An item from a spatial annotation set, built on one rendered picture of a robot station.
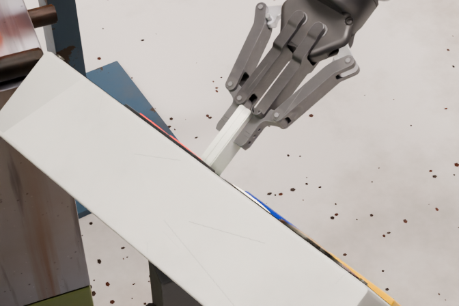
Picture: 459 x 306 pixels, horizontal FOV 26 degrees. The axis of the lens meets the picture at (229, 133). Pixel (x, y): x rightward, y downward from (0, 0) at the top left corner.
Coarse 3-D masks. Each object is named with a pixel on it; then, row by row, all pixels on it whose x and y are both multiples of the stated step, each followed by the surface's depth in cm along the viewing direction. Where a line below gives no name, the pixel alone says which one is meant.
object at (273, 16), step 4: (268, 8) 101; (272, 8) 101; (276, 8) 101; (280, 8) 101; (268, 12) 101; (272, 12) 101; (276, 12) 101; (280, 12) 101; (268, 16) 100; (272, 16) 101; (276, 16) 101; (280, 16) 101; (268, 20) 101; (272, 20) 101; (276, 20) 101; (268, 24) 101; (272, 24) 101; (276, 24) 101
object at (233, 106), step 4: (232, 92) 99; (236, 92) 99; (232, 96) 99; (248, 100) 99; (232, 104) 99; (236, 104) 99; (248, 104) 99; (232, 108) 99; (236, 108) 99; (248, 108) 99; (228, 112) 99; (232, 112) 99; (224, 116) 99; (228, 116) 99; (220, 120) 99; (224, 120) 99; (220, 124) 99; (224, 124) 99; (216, 128) 99; (220, 128) 99
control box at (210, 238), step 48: (48, 96) 80; (96, 96) 79; (48, 144) 79; (96, 144) 77; (144, 144) 76; (96, 192) 76; (144, 192) 74; (192, 192) 73; (240, 192) 72; (144, 240) 73; (192, 240) 72; (240, 240) 70; (288, 240) 69; (192, 288) 70; (240, 288) 69; (288, 288) 68; (336, 288) 67
